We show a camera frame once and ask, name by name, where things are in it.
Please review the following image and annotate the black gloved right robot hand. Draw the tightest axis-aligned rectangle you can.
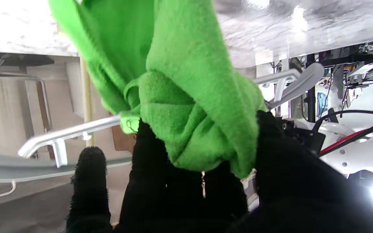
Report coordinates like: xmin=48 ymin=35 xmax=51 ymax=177
xmin=66 ymin=110 xmax=373 ymax=233

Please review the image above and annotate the green microfibre towel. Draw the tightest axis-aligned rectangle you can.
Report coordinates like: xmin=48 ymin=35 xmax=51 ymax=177
xmin=48 ymin=0 xmax=266 ymax=178

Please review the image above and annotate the grey plastic clothes hanger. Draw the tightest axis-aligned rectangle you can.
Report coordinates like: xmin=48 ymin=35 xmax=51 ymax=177
xmin=0 ymin=62 xmax=324 ymax=183

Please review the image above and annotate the wooden drying rack stand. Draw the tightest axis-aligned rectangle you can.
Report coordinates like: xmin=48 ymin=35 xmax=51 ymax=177
xmin=80 ymin=58 xmax=95 ymax=146

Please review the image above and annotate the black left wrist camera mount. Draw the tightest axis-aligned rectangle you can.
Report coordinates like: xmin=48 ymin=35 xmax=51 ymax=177
xmin=280 ymin=118 xmax=326 ymax=155

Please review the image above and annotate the red black left arm cable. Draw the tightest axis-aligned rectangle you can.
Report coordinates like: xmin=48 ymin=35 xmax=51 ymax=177
xmin=314 ymin=110 xmax=373 ymax=156

